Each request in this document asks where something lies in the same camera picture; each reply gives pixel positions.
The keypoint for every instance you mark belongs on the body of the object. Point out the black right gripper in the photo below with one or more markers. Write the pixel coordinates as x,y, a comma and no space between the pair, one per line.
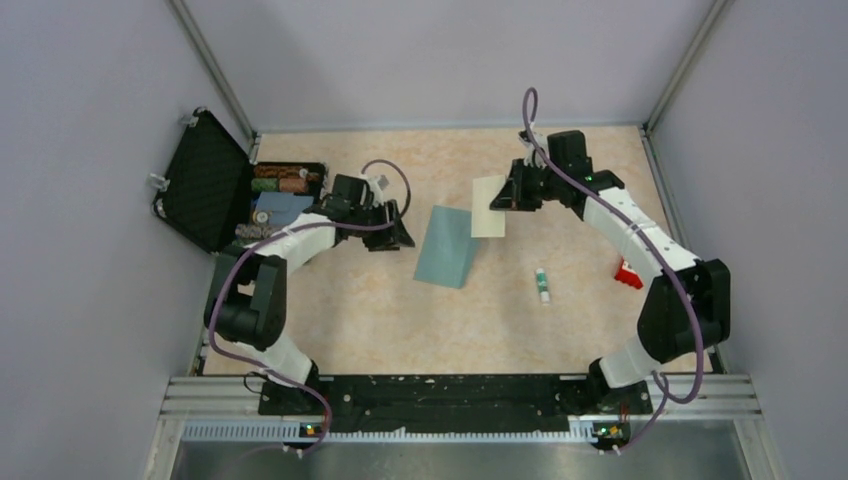
512,195

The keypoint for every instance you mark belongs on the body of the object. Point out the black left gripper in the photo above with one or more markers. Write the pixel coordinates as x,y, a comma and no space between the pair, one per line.
389,239

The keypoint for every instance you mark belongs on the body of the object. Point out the beige letter paper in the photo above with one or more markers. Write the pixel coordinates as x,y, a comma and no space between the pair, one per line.
485,222

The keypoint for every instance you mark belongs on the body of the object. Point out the green white glue stick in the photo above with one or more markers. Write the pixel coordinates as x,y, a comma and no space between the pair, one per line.
542,286

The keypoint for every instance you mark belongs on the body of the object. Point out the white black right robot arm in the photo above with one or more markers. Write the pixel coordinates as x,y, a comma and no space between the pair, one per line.
687,308

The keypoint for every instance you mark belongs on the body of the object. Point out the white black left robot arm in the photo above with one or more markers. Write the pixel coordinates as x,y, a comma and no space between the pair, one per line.
246,310

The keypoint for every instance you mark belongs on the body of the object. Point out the black poker chip case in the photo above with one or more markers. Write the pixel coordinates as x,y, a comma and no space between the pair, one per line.
211,184

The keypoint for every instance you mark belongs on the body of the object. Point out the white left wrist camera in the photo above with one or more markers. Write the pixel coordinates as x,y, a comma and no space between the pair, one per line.
377,186

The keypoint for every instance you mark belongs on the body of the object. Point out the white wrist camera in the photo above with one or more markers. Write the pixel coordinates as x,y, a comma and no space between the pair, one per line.
377,186
536,148

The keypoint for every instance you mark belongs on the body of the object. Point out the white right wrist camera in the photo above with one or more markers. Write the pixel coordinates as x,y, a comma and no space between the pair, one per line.
536,148

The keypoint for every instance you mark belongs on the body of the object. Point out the aluminium front frame rail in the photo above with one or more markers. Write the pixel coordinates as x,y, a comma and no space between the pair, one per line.
225,408

